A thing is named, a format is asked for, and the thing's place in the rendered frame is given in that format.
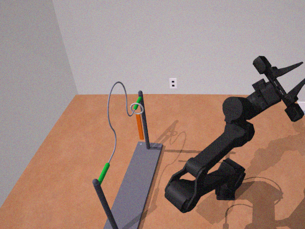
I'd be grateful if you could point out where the orange handle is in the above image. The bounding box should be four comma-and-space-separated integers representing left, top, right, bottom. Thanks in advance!
130, 103, 144, 140

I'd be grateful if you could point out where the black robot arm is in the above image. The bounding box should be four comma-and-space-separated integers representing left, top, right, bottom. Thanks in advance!
164, 79, 281, 213

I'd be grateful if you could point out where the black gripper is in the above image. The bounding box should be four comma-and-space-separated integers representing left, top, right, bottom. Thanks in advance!
251, 56, 305, 122

